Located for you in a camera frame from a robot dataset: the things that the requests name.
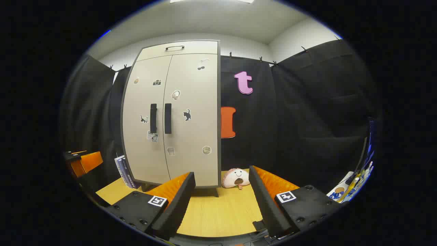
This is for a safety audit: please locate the pile of colourful small items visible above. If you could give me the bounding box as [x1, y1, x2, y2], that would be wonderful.
[341, 161, 375, 202]

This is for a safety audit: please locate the white printed packet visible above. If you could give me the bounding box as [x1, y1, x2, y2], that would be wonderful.
[327, 172, 355, 203]

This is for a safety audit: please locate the pink white plush toy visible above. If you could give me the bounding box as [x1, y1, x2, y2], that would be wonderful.
[222, 168, 251, 190]

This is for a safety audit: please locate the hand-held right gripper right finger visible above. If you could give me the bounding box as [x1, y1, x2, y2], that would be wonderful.
[249, 165, 343, 238]

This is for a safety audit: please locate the blue book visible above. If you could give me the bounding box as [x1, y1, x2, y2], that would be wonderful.
[118, 155, 134, 189]

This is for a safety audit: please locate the beige double-door shoe cabinet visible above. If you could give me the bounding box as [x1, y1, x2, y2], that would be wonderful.
[121, 40, 221, 198]

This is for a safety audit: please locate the dark navy book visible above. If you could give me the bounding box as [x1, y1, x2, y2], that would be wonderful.
[122, 155, 140, 189]

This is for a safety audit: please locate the black backdrop cloth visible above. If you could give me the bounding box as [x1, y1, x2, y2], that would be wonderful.
[60, 39, 379, 199]

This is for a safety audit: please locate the beige cabinet door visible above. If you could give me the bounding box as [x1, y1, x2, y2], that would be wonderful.
[163, 53, 219, 188]
[122, 55, 172, 185]

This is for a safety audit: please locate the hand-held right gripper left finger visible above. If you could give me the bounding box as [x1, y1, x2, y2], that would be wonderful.
[102, 172, 196, 241]

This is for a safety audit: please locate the beige cabinet drawer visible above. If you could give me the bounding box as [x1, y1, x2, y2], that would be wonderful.
[136, 40, 219, 62]

